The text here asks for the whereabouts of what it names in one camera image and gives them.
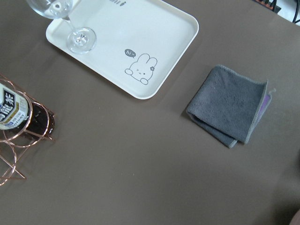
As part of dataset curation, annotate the copper wire bottle basket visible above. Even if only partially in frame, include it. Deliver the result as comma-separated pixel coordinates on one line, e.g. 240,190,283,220
0,75,54,185

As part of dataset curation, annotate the white rabbit tray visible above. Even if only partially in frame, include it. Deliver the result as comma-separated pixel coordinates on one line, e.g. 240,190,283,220
45,0,200,100

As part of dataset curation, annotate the grey folded cloth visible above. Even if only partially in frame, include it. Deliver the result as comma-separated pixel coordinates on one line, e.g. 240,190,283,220
186,65,272,148

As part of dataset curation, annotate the clear wine glass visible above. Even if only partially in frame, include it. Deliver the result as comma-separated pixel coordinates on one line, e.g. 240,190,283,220
26,0,97,54

